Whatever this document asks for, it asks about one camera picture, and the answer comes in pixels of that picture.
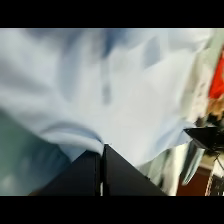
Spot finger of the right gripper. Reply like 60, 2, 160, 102
183, 126, 224, 151

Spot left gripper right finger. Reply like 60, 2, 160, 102
102, 143, 167, 197

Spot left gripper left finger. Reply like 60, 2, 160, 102
39, 149, 102, 197

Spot light blue shirt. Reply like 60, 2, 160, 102
0, 28, 214, 168

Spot red garment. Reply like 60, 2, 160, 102
208, 49, 224, 100

